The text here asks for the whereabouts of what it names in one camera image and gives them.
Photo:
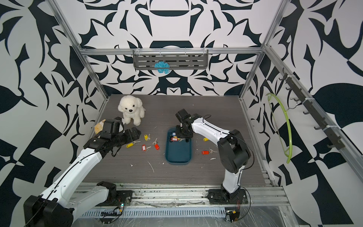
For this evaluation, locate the blue scrunchie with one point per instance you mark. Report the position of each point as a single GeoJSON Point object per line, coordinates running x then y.
{"type": "Point", "coordinates": [162, 67]}

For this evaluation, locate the yellow paper bag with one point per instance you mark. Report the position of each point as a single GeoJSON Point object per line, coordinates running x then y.
{"type": "Point", "coordinates": [99, 126]}

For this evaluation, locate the white cable duct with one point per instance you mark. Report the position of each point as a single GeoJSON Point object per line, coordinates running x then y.
{"type": "Point", "coordinates": [215, 212]}

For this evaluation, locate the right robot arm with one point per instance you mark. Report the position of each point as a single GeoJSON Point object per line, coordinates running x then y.
{"type": "Point", "coordinates": [234, 152]}

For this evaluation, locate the grey metal wall shelf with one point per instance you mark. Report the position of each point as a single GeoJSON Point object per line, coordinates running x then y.
{"type": "Point", "coordinates": [178, 59]}

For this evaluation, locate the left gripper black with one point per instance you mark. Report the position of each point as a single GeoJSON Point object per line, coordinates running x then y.
{"type": "Point", "coordinates": [131, 137]}

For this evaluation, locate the green hoop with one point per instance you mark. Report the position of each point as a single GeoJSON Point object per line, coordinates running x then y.
{"type": "Point", "coordinates": [288, 151]}

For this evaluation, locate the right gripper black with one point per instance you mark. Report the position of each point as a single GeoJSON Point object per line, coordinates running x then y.
{"type": "Point", "coordinates": [179, 135]}

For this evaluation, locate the silver key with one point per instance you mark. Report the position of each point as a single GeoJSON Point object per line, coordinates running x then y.
{"type": "Point", "coordinates": [147, 137]}

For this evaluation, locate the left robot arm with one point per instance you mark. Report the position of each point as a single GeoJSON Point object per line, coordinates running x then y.
{"type": "Point", "coordinates": [54, 206]}

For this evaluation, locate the white plush dog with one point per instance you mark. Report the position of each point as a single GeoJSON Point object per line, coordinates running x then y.
{"type": "Point", "coordinates": [132, 109]}

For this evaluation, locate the black wall hook rail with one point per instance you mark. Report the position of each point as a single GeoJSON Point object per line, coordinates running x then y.
{"type": "Point", "coordinates": [314, 110]}

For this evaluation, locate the teal plastic storage box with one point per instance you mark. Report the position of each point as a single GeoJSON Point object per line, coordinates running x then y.
{"type": "Point", "coordinates": [177, 152]}

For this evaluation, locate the red white tag key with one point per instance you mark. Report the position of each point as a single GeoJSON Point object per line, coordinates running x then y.
{"type": "Point", "coordinates": [145, 147]}

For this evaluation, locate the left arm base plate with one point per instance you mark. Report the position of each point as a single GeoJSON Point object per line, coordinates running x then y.
{"type": "Point", "coordinates": [119, 198]}

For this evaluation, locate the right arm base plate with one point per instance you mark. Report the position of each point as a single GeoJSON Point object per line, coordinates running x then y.
{"type": "Point", "coordinates": [221, 196]}

